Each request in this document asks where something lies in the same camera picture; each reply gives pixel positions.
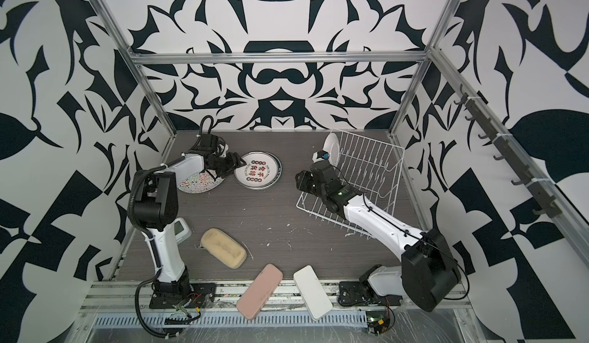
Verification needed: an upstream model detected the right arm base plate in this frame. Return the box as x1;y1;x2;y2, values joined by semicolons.
337;281;403;307

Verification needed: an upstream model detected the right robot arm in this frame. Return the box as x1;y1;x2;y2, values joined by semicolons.
295;160;463;312

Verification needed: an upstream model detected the aluminium front mounting rail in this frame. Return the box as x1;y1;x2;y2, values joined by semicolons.
77;276;473;315

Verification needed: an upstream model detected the beige glasses case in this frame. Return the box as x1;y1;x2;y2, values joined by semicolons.
200;228;248;269

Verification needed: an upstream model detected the small circuit board with LED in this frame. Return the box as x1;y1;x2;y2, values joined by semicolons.
366;309;396;336

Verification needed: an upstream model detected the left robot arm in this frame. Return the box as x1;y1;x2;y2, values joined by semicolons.
127;130;245;299

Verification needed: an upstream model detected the white handheld digital device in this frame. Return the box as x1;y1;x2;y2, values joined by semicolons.
173;217;193;244

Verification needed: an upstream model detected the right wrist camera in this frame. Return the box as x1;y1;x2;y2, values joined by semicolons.
312;150;330;163

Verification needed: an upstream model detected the white glasses case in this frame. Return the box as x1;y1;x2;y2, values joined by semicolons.
293;265;333;321

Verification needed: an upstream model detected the white wire dish rack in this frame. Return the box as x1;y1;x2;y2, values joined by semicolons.
295;129;406;238

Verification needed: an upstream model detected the colourful squiggle pattern plate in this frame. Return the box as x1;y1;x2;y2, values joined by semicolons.
178;171;225;194

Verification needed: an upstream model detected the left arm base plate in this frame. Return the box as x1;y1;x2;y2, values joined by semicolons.
149;281;217;309

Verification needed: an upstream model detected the white plate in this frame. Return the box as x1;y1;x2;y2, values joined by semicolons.
234;151;282;190
323;132;341;167

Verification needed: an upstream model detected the pink glasses case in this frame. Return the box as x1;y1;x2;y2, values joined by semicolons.
236;263;283;321

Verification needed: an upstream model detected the white slotted cable duct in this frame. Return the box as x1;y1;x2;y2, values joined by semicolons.
94;311;368;329

